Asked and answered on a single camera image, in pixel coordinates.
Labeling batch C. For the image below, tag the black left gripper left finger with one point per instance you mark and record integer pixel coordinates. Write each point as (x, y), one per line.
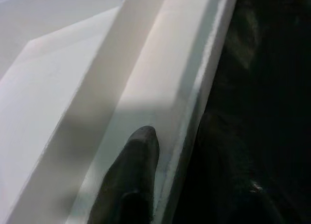
(131, 173)

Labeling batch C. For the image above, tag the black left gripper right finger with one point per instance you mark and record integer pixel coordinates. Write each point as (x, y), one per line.
(218, 185)

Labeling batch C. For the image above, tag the white plastic table top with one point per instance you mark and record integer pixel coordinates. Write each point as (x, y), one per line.
(73, 88)

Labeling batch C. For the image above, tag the black plastic sheet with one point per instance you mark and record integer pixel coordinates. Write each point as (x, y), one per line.
(267, 88)

